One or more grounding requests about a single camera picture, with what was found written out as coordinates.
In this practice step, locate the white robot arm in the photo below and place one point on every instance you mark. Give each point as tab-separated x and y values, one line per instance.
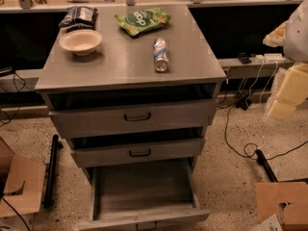
292	35

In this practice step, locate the grey drawer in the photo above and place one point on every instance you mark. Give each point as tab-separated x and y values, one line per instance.
137	152
73	124
143	197

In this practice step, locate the black bar left floor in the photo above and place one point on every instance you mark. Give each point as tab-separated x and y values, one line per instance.
51	172

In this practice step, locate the grey top drawer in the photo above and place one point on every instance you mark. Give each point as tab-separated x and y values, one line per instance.
73	124

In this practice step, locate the white power strip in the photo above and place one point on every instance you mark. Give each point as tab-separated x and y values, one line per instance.
270	57

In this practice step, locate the grey drawer cabinet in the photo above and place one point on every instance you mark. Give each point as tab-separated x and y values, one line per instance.
121	73

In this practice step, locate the beige paper bowl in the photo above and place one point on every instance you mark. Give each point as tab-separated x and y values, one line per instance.
81	42

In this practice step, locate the small black device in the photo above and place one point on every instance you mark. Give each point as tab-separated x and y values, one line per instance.
243	58

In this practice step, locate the grey bottom drawer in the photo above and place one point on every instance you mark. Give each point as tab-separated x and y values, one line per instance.
143	197

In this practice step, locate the black power adapter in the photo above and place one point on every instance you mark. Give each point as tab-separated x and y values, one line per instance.
244	103

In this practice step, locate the green chip bag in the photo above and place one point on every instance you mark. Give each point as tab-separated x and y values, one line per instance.
142	21

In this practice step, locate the black bar floor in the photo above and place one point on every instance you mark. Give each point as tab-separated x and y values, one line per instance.
262	161
51	172

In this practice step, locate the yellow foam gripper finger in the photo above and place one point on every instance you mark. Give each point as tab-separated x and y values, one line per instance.
289	89

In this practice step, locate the grey middle drawer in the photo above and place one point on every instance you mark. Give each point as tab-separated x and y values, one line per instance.
137	152

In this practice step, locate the left cardboard box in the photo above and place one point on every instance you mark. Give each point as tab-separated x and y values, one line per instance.
23	181

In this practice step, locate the dark blue snack bag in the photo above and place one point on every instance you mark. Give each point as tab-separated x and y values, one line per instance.
79	15

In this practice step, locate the right cardboard box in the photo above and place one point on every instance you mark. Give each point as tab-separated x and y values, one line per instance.
287	200

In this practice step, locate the black bar right floor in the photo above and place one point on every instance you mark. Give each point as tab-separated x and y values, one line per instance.
262	161

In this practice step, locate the silver soda can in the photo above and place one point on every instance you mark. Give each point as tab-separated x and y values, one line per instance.
160	56

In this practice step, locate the cardboard box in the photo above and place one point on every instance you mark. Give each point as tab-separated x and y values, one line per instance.
23	181
287	200

